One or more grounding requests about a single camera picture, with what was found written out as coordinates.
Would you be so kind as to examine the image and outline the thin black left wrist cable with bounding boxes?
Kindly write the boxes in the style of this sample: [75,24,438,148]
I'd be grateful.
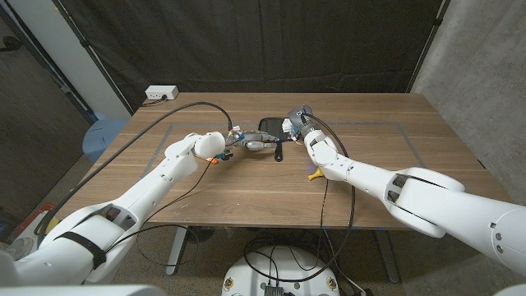
[104,159,218,268]

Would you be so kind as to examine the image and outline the grey table leg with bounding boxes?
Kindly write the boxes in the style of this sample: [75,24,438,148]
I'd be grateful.
[166,224,190,275]
[373,228,402,284]

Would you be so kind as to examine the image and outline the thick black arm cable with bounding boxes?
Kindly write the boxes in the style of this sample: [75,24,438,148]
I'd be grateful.
[244,113,358,284]
[33,100,234,247]

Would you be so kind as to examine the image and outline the black backdrop stand pole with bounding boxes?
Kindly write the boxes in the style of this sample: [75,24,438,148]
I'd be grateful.
[408,0,450,94]
[53,0,135,115]

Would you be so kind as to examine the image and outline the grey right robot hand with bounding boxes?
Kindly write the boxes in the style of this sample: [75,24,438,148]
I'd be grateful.
[286,104,316,138]

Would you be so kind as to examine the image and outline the black door handle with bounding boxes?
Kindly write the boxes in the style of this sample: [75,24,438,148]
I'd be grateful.
[0,35,24,53]

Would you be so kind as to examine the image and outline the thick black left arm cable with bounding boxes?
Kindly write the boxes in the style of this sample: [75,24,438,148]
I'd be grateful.
[33,100,234,247]

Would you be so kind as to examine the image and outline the yellow and black floor item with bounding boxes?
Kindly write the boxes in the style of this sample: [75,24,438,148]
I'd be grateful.
[44,216,61,235]

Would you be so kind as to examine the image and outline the white power strip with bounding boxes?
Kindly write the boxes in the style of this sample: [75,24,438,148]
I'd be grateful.
[145,84,180,100]

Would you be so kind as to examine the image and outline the red floor board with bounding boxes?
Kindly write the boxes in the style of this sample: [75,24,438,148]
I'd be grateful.
[14,201,58,235]

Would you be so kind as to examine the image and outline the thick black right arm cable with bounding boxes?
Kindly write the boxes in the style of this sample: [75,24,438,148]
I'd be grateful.
[244,113,358,284]

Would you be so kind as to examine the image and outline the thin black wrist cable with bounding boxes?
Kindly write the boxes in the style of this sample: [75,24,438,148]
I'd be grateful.
[104,159,218,268]
[316,178,330,264]

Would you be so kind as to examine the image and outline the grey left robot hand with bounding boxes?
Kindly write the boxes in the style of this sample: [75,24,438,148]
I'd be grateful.
[224,127,284,152]

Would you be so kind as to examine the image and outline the black hand mirror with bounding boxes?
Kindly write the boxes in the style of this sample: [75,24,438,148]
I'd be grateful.
[258,117,295,163]

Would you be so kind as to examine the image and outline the black power strip cable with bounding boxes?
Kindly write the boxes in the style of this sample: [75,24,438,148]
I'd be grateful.
[141,95,168,107]

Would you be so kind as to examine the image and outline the black round fan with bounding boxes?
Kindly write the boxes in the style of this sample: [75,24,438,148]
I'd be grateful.
[185,225,215,243]

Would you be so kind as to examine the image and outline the grey shoe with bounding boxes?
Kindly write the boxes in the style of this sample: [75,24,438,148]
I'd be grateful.
[7,236,36,261]

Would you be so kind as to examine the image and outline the light blue round stool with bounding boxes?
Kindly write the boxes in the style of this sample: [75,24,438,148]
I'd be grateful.
[81,118,129,164]

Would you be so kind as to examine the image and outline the black cable over robot base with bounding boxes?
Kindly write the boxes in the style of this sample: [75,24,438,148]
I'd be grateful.
[242,229,371,296]

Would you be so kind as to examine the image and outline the black backdrop curtain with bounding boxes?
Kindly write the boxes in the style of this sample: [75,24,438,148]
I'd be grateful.
[53,0,451,113]

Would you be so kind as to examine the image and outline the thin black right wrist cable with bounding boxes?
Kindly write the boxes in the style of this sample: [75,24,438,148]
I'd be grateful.
[316,178,330,264]

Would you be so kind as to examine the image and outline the white robot head cover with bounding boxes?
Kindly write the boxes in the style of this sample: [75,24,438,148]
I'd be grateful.
[0,284,168,296]

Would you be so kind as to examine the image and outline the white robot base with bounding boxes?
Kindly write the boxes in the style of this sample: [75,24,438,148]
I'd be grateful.
[221,245,340,296]

